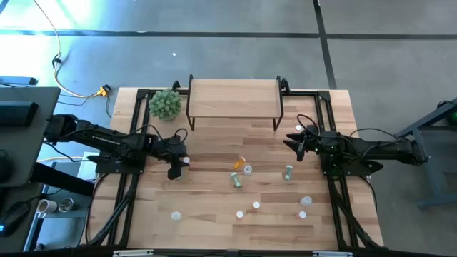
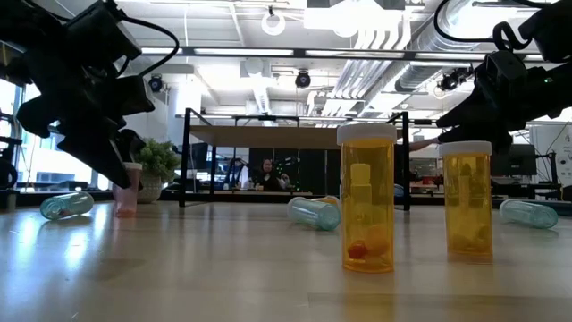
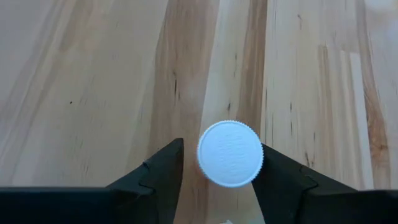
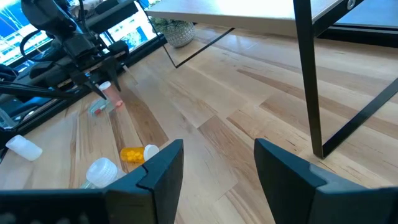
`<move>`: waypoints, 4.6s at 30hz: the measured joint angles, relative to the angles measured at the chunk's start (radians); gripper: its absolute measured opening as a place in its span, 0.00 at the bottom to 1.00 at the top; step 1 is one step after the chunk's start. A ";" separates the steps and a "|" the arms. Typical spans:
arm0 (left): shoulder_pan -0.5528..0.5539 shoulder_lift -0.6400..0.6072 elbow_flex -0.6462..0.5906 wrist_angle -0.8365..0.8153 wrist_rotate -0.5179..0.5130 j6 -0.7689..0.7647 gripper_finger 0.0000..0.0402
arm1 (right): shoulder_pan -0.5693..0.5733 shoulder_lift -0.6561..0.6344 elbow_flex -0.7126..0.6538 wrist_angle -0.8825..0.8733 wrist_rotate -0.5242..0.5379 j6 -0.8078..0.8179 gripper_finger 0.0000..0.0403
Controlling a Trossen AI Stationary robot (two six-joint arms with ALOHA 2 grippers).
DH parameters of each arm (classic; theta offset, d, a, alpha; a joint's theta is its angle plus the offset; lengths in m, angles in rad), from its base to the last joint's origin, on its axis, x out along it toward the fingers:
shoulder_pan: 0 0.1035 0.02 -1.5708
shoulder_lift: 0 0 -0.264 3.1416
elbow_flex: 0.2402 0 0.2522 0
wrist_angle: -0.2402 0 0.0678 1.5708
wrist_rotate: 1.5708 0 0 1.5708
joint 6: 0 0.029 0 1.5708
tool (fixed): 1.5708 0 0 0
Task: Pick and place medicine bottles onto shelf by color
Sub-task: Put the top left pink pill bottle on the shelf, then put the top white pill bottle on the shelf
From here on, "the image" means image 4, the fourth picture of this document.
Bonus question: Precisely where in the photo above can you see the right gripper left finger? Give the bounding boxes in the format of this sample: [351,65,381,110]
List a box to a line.
[104,139,185,224]

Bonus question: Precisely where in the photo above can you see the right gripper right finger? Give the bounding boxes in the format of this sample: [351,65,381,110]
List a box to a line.
[254,138,374,224]

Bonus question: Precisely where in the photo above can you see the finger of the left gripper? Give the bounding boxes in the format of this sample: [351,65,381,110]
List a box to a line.
[102,57,122,91]
[70,71,107,100]

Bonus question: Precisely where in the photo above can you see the pink medicine bottle white cap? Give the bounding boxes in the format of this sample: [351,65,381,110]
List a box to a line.
[98,80,124,110]

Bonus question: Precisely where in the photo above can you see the orange medicine bottle white cap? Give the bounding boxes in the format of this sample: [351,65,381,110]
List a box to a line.
[119,144,160,164]

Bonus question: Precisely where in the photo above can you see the clear medicine bottle white cap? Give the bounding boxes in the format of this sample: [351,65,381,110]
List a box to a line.
[79,157,127,190]

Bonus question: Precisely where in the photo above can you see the wooden shelf with black legs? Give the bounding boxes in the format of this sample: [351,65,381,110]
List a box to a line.
[145,0,398,159]

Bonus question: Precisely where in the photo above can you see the green plant in white pot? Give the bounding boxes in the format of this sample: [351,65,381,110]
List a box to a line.
[149,16,197,49]

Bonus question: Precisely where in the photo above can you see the large window with black frame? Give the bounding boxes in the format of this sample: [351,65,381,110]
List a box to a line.
[0,0,158,68]

